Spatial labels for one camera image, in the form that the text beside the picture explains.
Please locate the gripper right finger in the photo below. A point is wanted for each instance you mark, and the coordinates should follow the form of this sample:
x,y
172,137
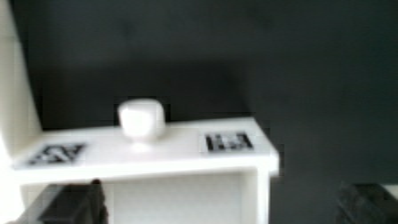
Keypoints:
x,y
366,205

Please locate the white drawer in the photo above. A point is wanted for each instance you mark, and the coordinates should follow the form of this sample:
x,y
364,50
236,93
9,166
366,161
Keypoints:
x,y
186,178

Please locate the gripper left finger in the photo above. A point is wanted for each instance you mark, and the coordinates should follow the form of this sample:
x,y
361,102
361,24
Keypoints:
x,y
76,207

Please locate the white drawer cabinet box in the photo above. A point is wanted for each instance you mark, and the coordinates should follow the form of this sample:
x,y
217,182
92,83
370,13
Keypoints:
x,y
18,119

